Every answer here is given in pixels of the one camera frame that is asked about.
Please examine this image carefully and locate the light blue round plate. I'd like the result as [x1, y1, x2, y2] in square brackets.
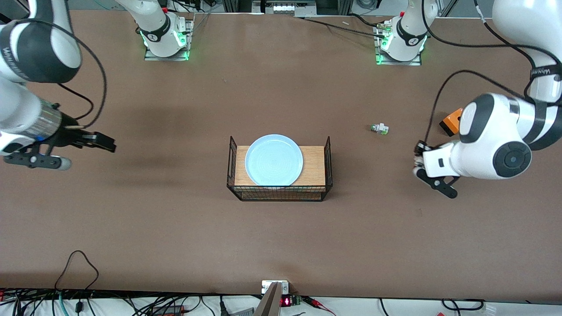
[245, 134, 304, 187]

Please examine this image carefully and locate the orange button box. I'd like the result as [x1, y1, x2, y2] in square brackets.
[440, 108, 464, 136]

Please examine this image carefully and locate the red black test lead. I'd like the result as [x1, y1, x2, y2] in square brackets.
[302, 296, 338, 316]

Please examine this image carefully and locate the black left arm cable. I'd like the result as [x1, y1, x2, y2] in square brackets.
[421, 0, 562, 151]

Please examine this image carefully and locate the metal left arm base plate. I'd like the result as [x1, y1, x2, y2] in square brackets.
[373, 20, 423, 67]

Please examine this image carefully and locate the black wire rack wooden top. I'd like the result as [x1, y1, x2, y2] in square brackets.
[226, 135, 333, 202]

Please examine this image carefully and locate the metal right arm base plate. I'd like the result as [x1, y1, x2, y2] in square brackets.
[144, 13, 195, 61]

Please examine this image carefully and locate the black looped table cable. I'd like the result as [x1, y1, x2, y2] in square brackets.
[54, 250, 100, 291]

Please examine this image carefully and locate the black coiled cable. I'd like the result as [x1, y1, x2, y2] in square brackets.
[441, 298, 486, 312]

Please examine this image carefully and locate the long black table cable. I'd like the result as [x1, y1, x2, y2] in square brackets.
[293, 16, 388, 38]

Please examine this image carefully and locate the white mount box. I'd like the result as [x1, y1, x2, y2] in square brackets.
[261, 280, 290, 295]

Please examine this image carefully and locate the aluminium frame with white device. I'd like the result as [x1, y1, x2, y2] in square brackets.
[222, 0, 353, 16]

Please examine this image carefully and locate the grey angled post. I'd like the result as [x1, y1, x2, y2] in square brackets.
[253, 282, 283, 316]

